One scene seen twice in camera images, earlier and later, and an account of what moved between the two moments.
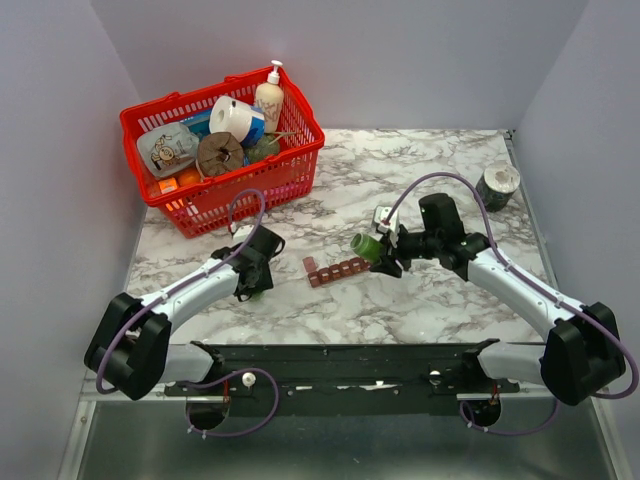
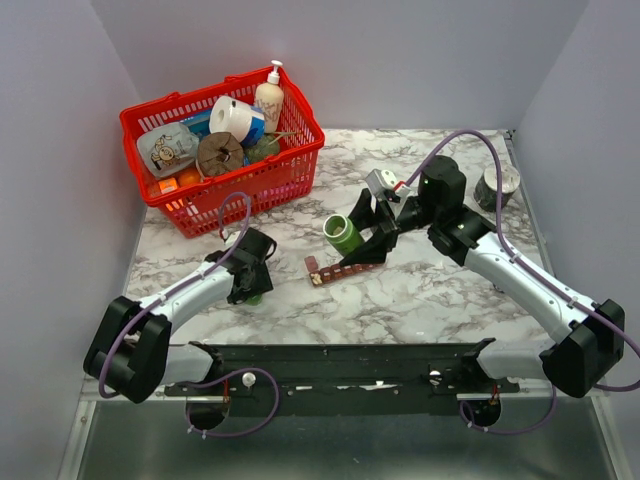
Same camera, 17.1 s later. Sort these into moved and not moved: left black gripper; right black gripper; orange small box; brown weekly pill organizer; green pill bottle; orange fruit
Moved: right black gripper; green pill bottle
Not moved: orange small box; orange fruit; left black gripper; brown weekly pill organizer
